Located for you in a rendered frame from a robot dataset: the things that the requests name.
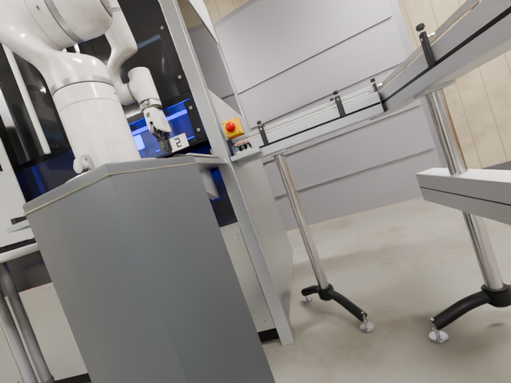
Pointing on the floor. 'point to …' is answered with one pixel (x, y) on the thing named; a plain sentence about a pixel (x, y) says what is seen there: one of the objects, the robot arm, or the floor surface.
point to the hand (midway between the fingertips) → (165, 146)
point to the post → (179, 32)
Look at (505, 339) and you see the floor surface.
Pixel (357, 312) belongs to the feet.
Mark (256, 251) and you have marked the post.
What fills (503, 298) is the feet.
